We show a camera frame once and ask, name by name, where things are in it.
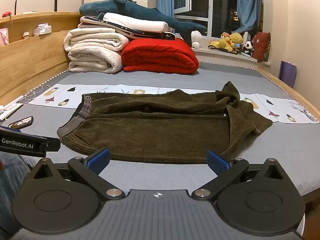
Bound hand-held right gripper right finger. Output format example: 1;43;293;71
191;150;288;202

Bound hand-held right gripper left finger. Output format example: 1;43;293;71
30;147;125;201

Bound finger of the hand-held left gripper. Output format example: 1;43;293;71
46;137;61;152

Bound olive green corduroy pants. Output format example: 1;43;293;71
57;81;273;165

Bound dark patterned case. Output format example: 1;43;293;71
8;116;34;130

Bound white power strip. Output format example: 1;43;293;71
0;95;25;121

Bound person's blue jeans leg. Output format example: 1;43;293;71
0;152;34;232

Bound grey bed mattress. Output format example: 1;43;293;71
0;60;320;198

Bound white printed sheet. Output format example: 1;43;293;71
27;83;320;125

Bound white folded quilt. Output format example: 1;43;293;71
63;27;130;74

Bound pink card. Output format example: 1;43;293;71
0;28;10;46

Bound purple rolled mat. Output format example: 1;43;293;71
278;60;297;89

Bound tissue pack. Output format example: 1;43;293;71
33;23;52;36

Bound panda plush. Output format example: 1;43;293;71
243;41;255;56

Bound orange bear plush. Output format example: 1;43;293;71
209;32;232;51

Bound red folded blanket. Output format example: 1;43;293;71
121;38;200;74

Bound red cushion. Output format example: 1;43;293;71
252;31;272;63

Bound white plush toy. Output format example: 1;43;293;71
191;30;203;49

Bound white navy folded blanket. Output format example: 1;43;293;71
77;12;177;41

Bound blue shark plush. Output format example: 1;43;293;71
79;0;208;46

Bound window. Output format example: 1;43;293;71
173;0;253;40

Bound white charging cable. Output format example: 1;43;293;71
14;84;51;105

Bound wooden bed frame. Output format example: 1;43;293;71
0;11;320;123

